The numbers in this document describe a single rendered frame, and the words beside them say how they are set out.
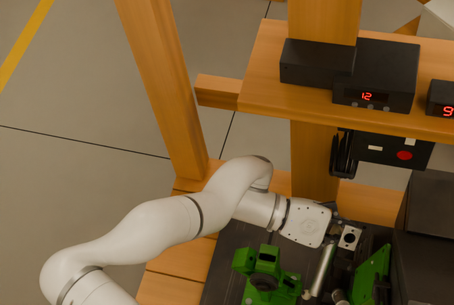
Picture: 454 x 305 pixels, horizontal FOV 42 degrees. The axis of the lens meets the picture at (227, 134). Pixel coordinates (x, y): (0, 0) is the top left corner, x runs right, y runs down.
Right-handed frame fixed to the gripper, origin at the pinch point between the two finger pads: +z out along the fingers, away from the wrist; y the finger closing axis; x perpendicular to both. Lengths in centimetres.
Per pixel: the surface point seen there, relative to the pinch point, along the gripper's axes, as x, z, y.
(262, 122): 173, -5, -22
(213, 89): 34, -38, 16
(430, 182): 10.6, 18.8, 14.7
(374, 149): 0.2, -0.9, 20.9
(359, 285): 3.7, 9.4, -13.7
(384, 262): -6.7, 8.6, -1.4
